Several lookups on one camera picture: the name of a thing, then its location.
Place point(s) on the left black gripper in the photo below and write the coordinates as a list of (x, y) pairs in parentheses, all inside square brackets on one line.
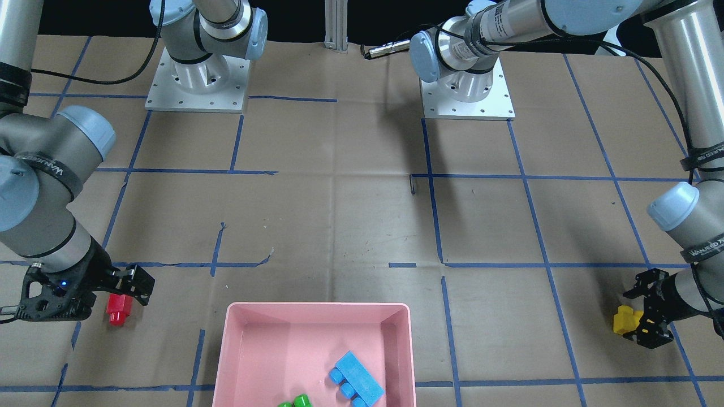
[(667, 295)]

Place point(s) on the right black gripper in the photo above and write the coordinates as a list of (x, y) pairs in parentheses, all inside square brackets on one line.
[(97, 269)]

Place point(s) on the yellow toy block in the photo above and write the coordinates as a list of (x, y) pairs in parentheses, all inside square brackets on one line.
[(626, 319)]

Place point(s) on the red toy block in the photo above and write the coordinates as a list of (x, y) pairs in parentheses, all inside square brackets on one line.
[(118, 308)]

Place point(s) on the green toy block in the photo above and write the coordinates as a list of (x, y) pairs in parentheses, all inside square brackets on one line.
[(301, 400)]

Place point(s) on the blue toy block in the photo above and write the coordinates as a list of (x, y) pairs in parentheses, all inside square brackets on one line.
[(355, 381)]

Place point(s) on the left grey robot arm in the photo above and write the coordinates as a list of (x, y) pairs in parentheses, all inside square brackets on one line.
[(658, 90)]

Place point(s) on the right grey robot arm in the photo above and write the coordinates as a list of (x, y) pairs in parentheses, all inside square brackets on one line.
[(46, 161)]

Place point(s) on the pink plastic box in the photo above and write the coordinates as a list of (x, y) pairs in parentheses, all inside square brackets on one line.
[(273, 352)]

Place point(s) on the silver cylindrical connector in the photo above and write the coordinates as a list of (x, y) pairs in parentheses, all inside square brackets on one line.
[(384, 50)]

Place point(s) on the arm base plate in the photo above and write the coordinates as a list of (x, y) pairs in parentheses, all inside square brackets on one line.
[(469, 96), (218, 84)]

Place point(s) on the aluminium frame post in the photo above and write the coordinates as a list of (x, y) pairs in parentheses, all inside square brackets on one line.
[(335, 24)]

